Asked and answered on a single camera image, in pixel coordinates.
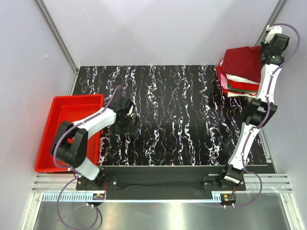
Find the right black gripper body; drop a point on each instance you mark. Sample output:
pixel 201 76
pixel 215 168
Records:
pixel 264 47

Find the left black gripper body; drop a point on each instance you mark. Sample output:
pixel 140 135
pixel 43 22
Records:
pixel 125 127

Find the dark red t-shirt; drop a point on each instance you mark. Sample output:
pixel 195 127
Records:
pixel 243 62

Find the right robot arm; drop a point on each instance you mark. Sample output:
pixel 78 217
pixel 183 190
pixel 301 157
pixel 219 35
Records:
pixel 259 111

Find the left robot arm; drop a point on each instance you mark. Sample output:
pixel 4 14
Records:
pixel 71 139

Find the white folded t-shirt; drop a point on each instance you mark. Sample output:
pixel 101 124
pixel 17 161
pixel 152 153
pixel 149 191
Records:
pixel 236 78

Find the red folded t-shirt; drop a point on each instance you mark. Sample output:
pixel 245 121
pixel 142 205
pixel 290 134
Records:
pixel 218 69

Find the green folded t-shirt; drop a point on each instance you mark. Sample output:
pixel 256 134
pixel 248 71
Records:
pixel 242 87

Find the pink folded t-shirt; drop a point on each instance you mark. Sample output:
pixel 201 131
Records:
pixel 223 81

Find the red plastic bin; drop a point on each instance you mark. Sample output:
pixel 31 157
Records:
pixel 64 108

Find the cream folded t-shirt bottom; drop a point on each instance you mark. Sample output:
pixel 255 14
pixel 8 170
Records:
pixel 237 94

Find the left connector board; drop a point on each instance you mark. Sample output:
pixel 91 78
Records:
pixel 99 196

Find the connector board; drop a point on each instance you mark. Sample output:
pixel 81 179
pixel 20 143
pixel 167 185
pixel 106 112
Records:
pixel 229 197
pixel 99 196

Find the right connector board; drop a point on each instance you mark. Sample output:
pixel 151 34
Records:
pixel 229 197

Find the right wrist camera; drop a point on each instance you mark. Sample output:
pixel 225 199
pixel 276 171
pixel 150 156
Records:
pixel 271 31

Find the right aluminium frame post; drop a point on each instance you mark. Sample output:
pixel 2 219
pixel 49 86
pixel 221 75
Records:
pixel 279 6

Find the aluminium frame post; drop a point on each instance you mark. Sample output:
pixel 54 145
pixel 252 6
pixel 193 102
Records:
pixel 52 26
pixel 279 6

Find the white slotted cable duct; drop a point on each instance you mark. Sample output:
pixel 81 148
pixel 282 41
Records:
pixel 112 197

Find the left aluminium frame post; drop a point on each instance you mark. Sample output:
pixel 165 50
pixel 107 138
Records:
pixel 52 26

